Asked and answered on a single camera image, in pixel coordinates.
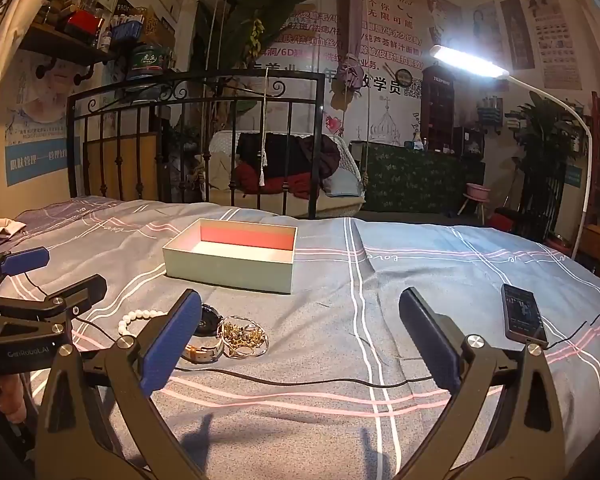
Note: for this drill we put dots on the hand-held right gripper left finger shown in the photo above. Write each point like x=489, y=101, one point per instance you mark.
x=172, y=345

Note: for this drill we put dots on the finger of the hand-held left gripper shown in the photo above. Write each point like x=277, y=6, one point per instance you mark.
x=25, y=260
x=75, y=295

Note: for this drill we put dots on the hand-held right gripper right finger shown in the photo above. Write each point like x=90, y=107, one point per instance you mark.
x=430, y=345

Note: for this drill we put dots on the gold jewelry pile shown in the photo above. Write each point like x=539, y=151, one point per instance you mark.
x=240, y=335

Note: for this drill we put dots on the mint green box pink inside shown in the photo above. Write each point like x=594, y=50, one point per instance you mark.
x=230, y=270

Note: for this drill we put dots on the person's left hand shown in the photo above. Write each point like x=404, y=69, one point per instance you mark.
x=7, y=400

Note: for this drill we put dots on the grey plaid bedsheet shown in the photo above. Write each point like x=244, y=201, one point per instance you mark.
x=330, y=320

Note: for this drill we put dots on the black metal bed headboard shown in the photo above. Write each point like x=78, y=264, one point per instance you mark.
x=71, y=160

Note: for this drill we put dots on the orange wooden board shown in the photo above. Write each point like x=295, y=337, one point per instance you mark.
x=120, y=165

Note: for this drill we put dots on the pink stool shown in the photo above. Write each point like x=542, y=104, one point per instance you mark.
x=475, y=192

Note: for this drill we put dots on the green floral counter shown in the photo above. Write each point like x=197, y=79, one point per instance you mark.
x=420, y=180

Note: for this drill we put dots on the white hanging wicker chair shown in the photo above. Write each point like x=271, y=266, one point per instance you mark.
x=300, y=207

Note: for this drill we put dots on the red blanket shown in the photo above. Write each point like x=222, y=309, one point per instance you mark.
x=285, y=185

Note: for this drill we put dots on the dark clothes pile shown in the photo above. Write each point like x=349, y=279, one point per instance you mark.
x=280, y=155

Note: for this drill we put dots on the green round tin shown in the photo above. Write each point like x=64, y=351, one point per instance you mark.
x=150, y=60

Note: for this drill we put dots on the tall potted plant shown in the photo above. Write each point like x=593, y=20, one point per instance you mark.
x=545, y=135

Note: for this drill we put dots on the red box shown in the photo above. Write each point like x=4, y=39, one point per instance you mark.
x=82, y=22

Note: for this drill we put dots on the white floor lamp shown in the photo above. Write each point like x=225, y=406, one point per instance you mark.
x=470, y=62

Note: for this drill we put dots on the hanging purple dried bundle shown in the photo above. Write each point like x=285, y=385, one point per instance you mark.
x=352, y=35

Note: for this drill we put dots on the portrait poster with grid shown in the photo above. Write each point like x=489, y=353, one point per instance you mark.
x=555, y=35

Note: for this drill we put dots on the hanging green leafy plant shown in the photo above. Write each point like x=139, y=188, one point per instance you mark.
x=260, y=5

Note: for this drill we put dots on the face print wall poster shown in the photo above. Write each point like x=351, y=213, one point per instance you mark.
x=40, y=90

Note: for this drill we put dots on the wooden wall shelf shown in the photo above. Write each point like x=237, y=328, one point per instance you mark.
x=65, y=50

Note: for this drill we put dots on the small wall organizer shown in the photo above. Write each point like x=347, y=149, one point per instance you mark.
x=490, y=112

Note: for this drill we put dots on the dark red wall cabinet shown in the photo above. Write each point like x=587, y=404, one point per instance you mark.
x=437, y=105

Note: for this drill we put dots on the large printed wall poster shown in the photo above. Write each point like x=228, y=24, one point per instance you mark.
x=395, y=20

